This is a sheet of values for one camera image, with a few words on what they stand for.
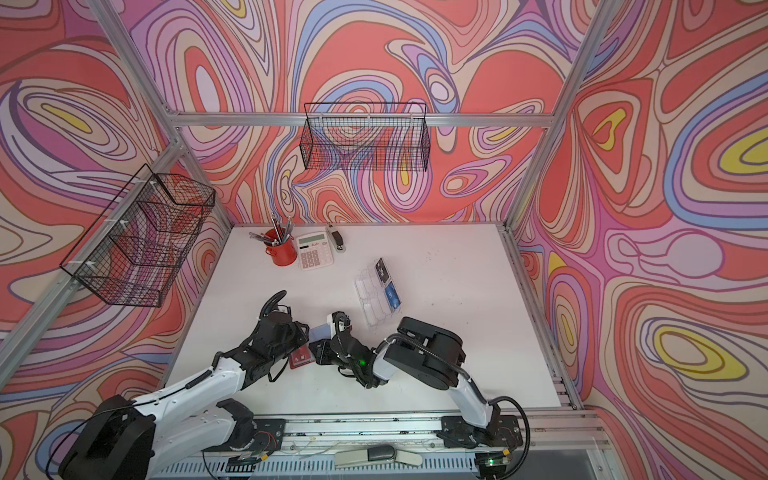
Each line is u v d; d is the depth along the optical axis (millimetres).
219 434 601
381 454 665
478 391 569
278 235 1044
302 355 859
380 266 959
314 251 1081
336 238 1107
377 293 931
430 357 511
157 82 813
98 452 400
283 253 1058
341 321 847
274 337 664
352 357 690
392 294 888
